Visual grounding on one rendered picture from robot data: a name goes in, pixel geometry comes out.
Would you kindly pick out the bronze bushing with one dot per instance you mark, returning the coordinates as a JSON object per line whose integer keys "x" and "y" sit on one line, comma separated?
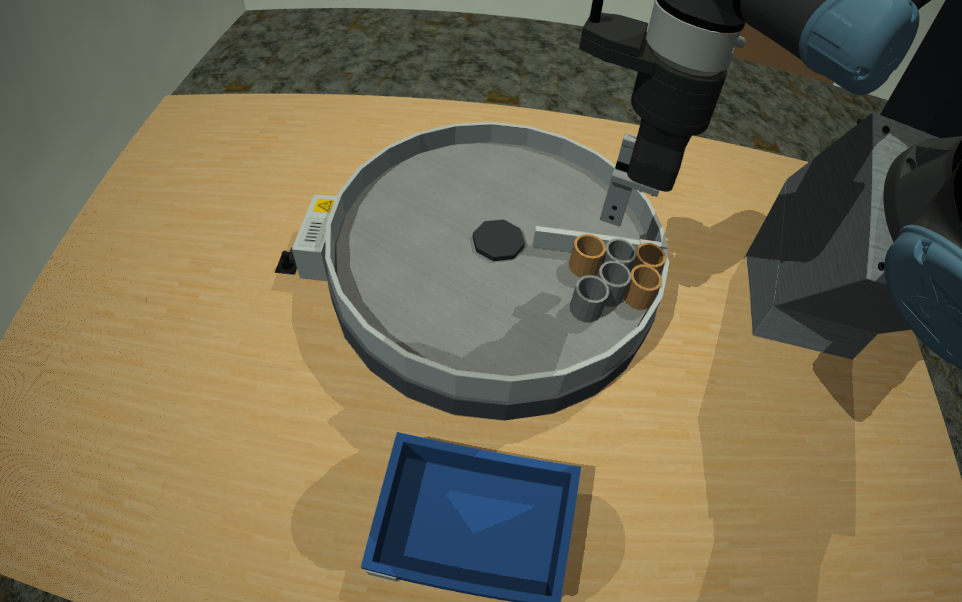
{"x": 644, "y": 285}
{"x": 584, "y": 259}
{"x": 651, "y": 255}

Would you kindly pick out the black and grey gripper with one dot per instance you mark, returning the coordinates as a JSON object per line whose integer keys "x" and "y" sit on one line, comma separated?
{"x": 675, "y": 94}

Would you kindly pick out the grey metal sleeve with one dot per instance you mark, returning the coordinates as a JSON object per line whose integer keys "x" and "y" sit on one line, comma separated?
{"x": 622, "y": 250}
{"x": 616, "y": 273}
{"x": 591, "y": 287}

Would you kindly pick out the grey round turntable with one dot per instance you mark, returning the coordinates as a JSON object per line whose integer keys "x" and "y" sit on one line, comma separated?
{"x": 427, "y": 256}

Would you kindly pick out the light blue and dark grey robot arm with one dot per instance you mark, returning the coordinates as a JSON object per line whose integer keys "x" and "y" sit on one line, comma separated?
{"x": 858, "y": 44}

